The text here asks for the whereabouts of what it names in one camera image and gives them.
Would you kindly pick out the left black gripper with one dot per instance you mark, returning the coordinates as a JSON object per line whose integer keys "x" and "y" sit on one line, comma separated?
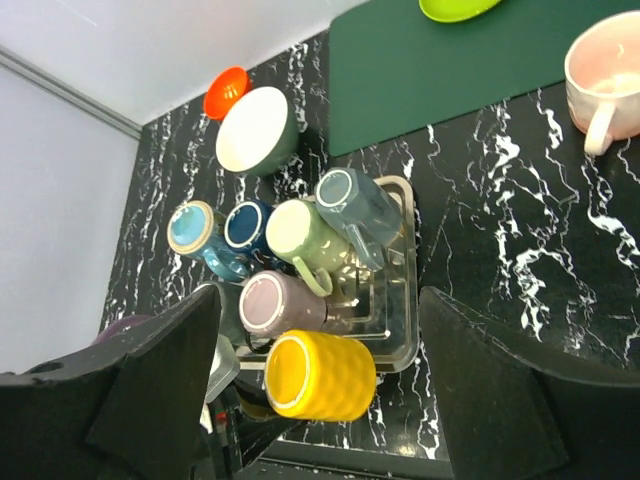
{"x": 235, "y": 430}

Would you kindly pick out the pink mug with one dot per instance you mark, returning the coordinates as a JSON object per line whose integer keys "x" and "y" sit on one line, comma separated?
{"x": 602, "y": 81}

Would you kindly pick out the dark green mat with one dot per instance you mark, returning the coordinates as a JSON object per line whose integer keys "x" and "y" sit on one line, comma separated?
{"x": 393, "y": 71}

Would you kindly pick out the lime green plate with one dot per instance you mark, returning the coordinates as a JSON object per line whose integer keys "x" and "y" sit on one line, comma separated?
{"x": 454, "y": 11}

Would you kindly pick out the grey-blue ceramic mug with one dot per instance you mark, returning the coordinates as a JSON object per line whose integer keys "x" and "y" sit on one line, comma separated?
{"x": 361, "y": 211}

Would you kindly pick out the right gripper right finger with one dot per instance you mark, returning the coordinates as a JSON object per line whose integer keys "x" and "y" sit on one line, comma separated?
{"x": 514, "y": 408}

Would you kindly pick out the white ceramic bowl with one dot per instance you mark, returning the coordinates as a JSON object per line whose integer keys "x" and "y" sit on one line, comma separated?
{"x": 259, "y": 135}

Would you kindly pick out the small yellow bowl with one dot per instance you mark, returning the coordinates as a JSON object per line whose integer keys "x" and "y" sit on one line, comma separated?
{"x": 319, "y": 377}

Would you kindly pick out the blue mug yellow inside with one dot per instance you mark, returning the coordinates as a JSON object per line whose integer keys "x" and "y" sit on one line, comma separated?
{"x": 196, "y": 230}

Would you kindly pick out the silver metal tray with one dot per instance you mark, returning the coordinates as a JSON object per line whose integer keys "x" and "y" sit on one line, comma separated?
{"x": 379, "y": 308}

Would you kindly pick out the grey mug on tray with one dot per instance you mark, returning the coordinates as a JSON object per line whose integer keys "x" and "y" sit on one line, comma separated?
{"x": 231, "y": 325}

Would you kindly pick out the light green mug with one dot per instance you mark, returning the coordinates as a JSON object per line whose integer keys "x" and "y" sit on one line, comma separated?
{"x": 297, "y": 234}

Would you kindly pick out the dark blue mug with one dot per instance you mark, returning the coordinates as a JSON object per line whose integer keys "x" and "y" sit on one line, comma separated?
{"x": 245, "y": 231}

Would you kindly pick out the translucent purple cup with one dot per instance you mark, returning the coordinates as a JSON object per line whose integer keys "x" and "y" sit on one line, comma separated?
{"x": 272, "y": 303}

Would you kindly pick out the orange red bowl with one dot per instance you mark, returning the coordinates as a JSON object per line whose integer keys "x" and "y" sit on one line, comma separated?
{"x": 228, "y": 87}

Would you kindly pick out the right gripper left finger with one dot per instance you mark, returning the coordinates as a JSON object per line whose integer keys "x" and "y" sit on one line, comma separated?
{"x": 126, "y": 408}

